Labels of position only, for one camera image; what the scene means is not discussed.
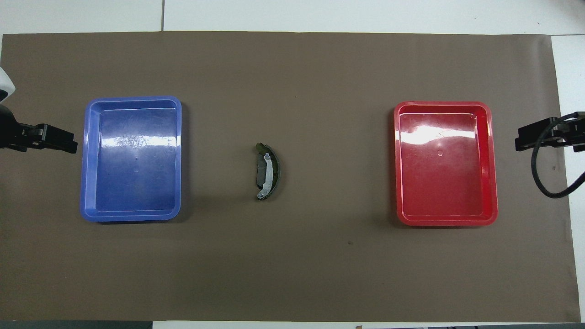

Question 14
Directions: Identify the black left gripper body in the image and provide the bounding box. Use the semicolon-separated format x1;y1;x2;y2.
0;105;46;152

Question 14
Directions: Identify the dark brake pad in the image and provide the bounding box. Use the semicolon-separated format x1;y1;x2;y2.
255;153;268;188

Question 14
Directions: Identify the brown table mat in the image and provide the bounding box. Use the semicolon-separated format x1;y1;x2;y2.
0;31;582;323

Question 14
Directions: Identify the blue plastic tray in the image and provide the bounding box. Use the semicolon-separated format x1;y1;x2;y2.
80;96;182;223

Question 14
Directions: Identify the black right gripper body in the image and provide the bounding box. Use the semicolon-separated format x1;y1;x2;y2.
550;115;585;153

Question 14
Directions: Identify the red plastic tray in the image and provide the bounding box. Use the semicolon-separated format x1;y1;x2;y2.
394;101;499;227

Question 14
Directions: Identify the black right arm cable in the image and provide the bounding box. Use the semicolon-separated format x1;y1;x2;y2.
531;111;585;199

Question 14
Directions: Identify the curved brake shoe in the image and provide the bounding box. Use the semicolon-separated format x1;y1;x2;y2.
255;143;280;202

